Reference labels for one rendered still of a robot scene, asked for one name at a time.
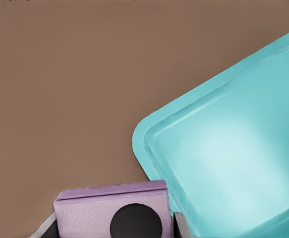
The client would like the pale lilac phone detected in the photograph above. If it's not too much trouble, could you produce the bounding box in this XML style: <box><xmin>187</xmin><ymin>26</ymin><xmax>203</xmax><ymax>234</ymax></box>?
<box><xmin>53</xmin><ymin>179</ymin><xmax>174</xmax><ymax>238</ymax></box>

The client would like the pale blue-green tray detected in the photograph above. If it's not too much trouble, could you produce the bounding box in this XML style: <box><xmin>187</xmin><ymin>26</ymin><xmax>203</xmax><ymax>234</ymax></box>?
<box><xmin>132</xmin><ymin>25</ymin><xmax>289</xmax><ymax>238</ymax></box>

